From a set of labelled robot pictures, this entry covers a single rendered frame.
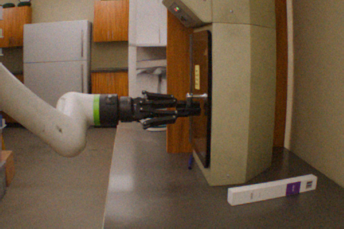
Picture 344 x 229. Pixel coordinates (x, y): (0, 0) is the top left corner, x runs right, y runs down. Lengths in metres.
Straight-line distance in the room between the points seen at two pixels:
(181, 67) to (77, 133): 0.56
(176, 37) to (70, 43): 4.66
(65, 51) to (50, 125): 5.05
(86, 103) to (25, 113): 0.22
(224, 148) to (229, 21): 0.36
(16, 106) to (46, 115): 0.09
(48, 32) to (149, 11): 3.80
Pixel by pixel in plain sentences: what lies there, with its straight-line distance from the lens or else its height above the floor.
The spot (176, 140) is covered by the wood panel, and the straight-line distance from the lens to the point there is 1.42.
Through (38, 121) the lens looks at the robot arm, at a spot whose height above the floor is 1.16.
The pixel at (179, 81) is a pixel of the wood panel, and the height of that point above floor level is 1.21.
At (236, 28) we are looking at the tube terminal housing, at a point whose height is 1.40.
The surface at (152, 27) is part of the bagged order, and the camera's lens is 2.39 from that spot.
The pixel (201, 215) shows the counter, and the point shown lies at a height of 0.94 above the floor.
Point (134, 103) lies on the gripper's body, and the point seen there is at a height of 1.18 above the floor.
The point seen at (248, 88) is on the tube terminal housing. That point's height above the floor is 1.23.
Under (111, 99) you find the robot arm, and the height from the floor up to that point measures 1.19.
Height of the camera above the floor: 1.34
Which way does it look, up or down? 8 degrees down
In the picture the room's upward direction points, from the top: straight up
